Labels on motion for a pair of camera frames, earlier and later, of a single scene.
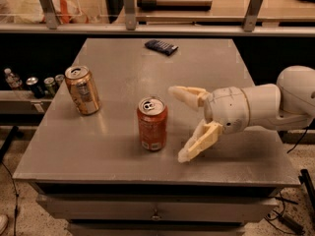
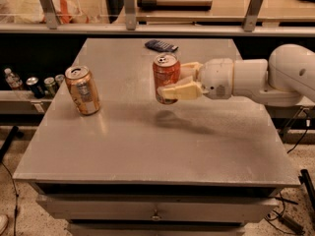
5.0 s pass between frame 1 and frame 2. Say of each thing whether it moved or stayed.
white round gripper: moved
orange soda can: moved
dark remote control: stayed
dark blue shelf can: stayed
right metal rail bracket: stayed
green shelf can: stayed
